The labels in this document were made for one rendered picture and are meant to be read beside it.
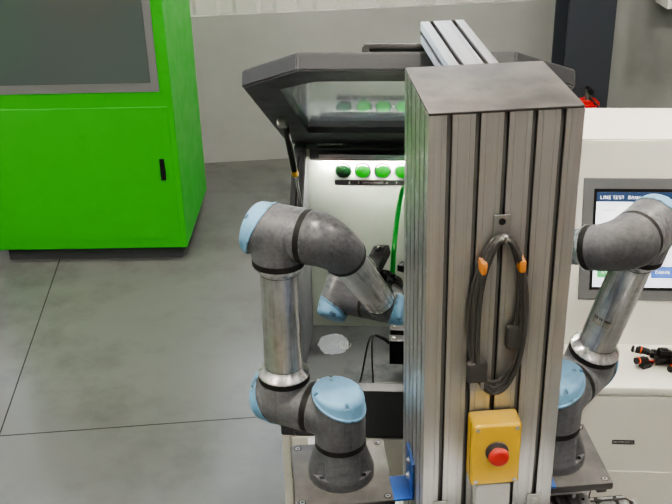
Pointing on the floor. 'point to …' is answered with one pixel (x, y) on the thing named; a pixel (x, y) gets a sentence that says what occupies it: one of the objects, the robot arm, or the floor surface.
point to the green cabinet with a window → (98, 129)
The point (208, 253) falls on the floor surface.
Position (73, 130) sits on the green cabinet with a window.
